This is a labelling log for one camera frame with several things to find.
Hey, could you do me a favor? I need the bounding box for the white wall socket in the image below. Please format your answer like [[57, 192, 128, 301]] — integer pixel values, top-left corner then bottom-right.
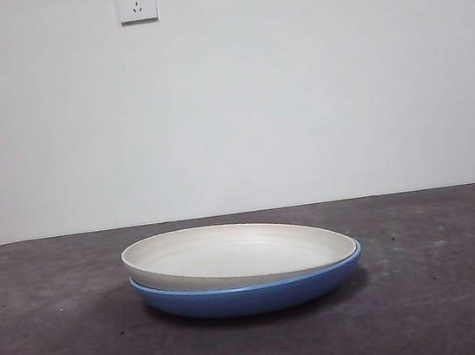
[[117, 0, 160, 27]]

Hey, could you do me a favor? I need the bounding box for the white round plate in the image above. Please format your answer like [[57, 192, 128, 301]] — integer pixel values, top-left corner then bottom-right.
[[117, 206, 360, 296]]

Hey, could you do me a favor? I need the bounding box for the blue round plate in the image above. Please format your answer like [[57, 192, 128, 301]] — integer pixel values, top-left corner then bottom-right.
[[127, 237, 371, 331]]

